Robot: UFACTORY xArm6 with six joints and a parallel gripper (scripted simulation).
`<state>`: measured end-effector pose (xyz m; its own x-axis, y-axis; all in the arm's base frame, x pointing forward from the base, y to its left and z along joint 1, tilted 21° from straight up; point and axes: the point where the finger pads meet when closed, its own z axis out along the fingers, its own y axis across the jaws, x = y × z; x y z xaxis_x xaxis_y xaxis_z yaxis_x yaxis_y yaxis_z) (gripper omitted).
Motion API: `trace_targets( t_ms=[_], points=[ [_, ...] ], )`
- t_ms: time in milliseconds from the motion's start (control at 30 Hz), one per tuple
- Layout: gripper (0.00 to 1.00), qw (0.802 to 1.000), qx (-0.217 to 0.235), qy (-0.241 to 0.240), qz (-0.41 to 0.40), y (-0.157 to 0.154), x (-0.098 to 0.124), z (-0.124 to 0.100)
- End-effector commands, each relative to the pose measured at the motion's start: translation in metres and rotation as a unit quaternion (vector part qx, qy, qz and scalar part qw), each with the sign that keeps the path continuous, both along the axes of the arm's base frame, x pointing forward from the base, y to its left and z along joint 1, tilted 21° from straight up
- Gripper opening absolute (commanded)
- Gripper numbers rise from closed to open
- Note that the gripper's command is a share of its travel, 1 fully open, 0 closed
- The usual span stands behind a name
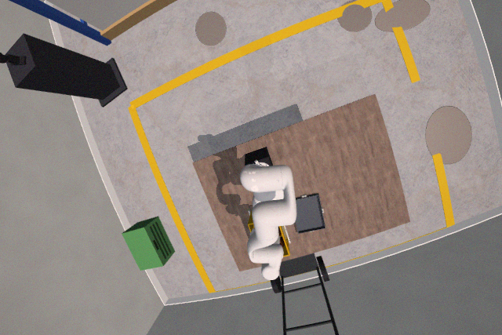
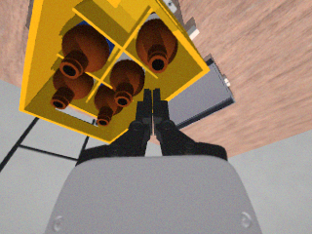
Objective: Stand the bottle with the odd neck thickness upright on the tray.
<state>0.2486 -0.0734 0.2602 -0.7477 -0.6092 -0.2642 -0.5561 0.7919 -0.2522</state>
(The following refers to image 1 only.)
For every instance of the yellow wooden crate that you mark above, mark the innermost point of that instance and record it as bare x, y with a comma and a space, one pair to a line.
285, 247

